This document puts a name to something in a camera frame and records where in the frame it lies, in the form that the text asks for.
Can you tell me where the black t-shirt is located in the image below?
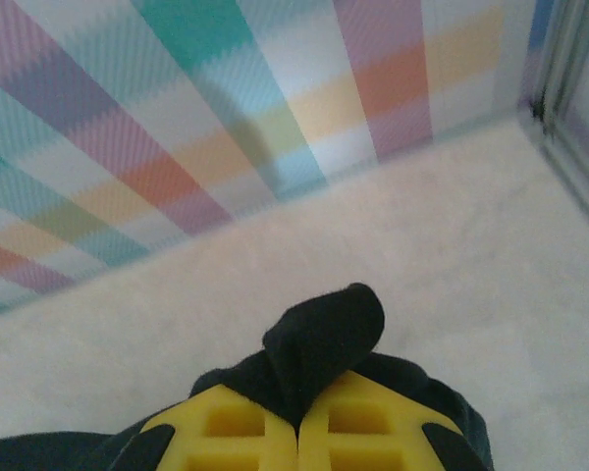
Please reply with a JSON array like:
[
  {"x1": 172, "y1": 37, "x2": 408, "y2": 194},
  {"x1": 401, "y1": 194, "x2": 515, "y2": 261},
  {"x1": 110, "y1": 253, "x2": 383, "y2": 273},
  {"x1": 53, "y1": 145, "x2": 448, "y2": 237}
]
[{"x1": 0, "y1": 282, "x2": 495, "y2": 471}]

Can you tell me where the aluminium frame post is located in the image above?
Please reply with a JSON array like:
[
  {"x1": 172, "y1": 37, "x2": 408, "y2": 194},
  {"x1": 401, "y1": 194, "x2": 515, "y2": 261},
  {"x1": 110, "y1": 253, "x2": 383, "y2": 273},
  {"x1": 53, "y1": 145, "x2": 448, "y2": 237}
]
[{"x1": 519, "y1": 0, "x2": 589, "y2": 138}]

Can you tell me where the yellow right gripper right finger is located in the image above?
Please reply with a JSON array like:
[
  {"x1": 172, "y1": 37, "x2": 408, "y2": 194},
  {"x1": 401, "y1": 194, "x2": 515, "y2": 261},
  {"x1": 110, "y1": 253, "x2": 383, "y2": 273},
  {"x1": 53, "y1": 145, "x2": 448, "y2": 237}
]
[{"x1": 297, "y1": 368, "x2": 478, "y2": 471}]

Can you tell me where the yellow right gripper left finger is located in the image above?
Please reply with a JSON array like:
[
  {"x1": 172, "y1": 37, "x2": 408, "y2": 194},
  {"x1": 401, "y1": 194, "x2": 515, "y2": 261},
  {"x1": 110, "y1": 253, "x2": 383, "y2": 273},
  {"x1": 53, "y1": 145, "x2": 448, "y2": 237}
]
[{"x1": 120, "y1": 382, "x2": 300, "y2": 471}]

